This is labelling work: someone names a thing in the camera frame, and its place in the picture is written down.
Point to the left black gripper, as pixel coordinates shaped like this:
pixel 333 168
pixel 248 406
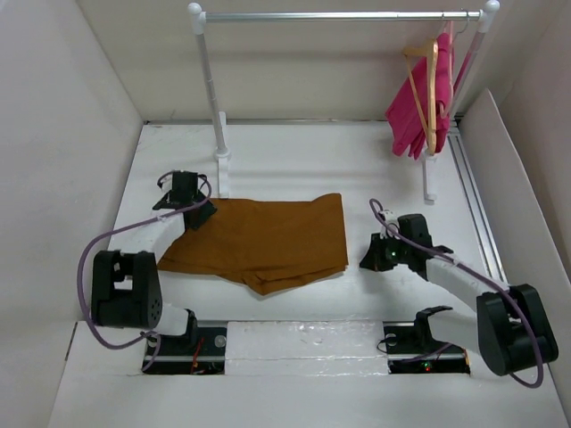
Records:
pixel 207 211

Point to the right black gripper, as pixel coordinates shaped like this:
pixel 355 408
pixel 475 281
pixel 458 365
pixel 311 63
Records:
pixel 373 259

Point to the brown trousers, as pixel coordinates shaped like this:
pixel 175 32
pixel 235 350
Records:
pixel 267 246

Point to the wooden clothes hanger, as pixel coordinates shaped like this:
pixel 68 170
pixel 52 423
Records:
pixel 427 118

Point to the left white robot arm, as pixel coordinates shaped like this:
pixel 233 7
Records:
pixel 126 288

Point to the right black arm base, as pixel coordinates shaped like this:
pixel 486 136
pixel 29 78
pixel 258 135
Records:
pixel 411 348

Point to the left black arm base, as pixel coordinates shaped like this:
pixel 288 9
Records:
pixel 203 353

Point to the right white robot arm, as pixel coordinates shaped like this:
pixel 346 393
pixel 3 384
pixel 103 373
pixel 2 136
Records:
pixel 509 328

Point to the pink garment on hanger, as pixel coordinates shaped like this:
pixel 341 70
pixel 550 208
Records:
pixel 402 115

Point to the silver and white clothes rack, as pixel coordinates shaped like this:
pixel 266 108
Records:
pixel 199 19

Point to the aluminium rail on right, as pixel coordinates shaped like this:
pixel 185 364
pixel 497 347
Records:
pixel 486 242

